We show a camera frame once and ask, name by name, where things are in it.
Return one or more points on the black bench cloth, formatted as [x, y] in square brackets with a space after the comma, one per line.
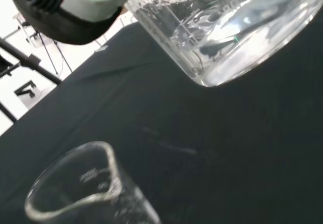
[202, 133]

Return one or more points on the black frame bar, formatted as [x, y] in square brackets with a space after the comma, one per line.
[30, 60]

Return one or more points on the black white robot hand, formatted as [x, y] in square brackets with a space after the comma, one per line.
[75, 27]

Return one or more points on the black tripod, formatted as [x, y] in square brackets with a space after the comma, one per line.
[46, 48]

